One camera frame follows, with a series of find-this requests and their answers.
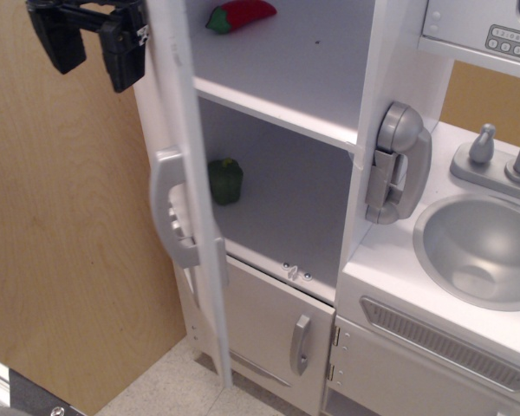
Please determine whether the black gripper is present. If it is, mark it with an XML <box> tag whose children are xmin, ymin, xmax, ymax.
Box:
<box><xmin>26</xmin><ymin>1</ymin><xmax>149</xmax><ymax>93</ymax></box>

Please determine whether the white toy fridge door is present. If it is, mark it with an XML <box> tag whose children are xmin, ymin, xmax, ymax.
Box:
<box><xmin>134</xmin><ymin>1</ymin><xmax>232</xmax><ymax>387</ymax></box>

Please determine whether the red plush chili pepper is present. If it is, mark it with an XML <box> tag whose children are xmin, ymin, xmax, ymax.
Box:
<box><xmin>205</xmin><ymin>1</ymin><xmax>277</xmax><ymax>35</ymax></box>

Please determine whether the grey ice dispenser panel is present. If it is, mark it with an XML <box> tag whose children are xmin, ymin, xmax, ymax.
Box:
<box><xmin>168</xmin><ymin>194</ymin><xmax>230</xmax><ymax>309</ymax></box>

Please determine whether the green plush bell pepper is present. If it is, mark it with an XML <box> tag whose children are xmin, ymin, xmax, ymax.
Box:
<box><xmin>207</xmin><ymin>158</ymin><xmax>244</xmax><ymax>205</ymax></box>

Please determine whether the light plywood board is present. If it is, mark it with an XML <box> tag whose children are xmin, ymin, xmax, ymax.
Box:
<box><xmin>0</xmin><ymin>1</ymin><xmax>185</xmax><ymax>415</ymax></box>

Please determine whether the white door catch clip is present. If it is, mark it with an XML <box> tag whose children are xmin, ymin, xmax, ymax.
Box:
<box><xmin>282</xmin><ymin>262</ymin><xmax>313</xmax><ymax>282</ymax></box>

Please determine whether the white toy kitchen cabinet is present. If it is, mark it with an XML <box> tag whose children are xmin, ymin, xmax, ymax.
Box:
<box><xmin>134</xmin><ymin>1</ymin><xmax>520</xmax><ymax>415</ymax></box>

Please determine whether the white lower freezer door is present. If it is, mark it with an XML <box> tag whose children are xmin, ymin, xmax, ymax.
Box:
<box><xmin>224</xmin><ymin>257</ymin><xmax>335</xmax><ymax>415</ymax></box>

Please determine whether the upper brass hinge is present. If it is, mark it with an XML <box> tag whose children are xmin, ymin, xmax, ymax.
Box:
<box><xmin>332</xmin><ymin>325</ymin><xmax>341</xmax><ymax>346</ymax></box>

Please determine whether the toy microwave with keypad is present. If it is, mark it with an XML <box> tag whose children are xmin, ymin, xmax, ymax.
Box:
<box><xmin>422</xmin><ymin>0</ymin><xmax>520</xmax><ymax>61</ymax></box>

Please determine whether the white oven door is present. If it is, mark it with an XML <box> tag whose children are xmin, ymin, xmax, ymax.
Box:
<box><xmin>323</xmin><ymin>317</ymin><xmax>520</xmax><ymax>415</ymax></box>

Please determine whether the silver toy sink bowl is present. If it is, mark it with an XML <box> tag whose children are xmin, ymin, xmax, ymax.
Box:
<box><xmin>413</xmin><ymin>195</ymin><xmax>520</xmax><ymax>312</ymax></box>

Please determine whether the grey toy faucet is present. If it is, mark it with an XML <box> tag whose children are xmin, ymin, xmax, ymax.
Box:
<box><xmin>450</xmin><ymin>123</ymin><xmax>520</xmax><ymax>199</ymax></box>

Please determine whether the grey oven vent panel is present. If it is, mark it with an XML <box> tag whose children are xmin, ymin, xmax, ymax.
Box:
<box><xmin>360</xmin><ymin>296</ymin><xmax>520</xmax><ymax>393</ymax></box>

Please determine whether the grey toy wall phone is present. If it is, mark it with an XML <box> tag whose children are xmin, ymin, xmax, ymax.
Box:
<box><xmin>366</xmin><ymin>101</ymin><xmax>432</xmax><ymax>224</ymax></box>

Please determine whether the black metal base plate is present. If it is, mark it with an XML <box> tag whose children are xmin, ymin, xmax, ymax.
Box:
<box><xmin>9</xmin><ymin>368</ymin><xmax>85</xmax><ymax>416</ymax></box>

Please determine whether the grey lower door handle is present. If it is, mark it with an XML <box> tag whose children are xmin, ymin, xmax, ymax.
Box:
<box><xmin>289</xmin><ymin>315</ymin><xmax>311</xmax><ymax>376</ymax></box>

